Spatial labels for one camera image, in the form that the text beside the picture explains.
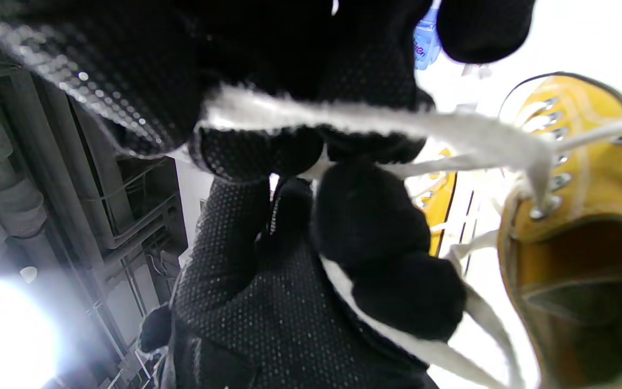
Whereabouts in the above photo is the metal ceiling cable tray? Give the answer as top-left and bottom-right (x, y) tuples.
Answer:
(71, 157), (190, 254)

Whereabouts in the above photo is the person's right hand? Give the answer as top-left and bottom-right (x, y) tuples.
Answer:
(0, 0), (536, 183)

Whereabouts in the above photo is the white shoe lace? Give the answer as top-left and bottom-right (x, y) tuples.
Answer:
(198, 84), (622, 389)

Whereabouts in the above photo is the blue water bottle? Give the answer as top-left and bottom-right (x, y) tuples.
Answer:
(413, 0), (442, 71)

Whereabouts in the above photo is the bright ceiling light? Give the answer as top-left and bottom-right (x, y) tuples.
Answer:
(0, 270), (66, 389)

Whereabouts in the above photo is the person's left hand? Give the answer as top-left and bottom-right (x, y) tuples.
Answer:
(138, 161), (468, 389)

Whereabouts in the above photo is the yellow canvas shoe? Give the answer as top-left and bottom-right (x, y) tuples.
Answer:
(405, 146), (487, 260)
(497, 72), (622, 389)

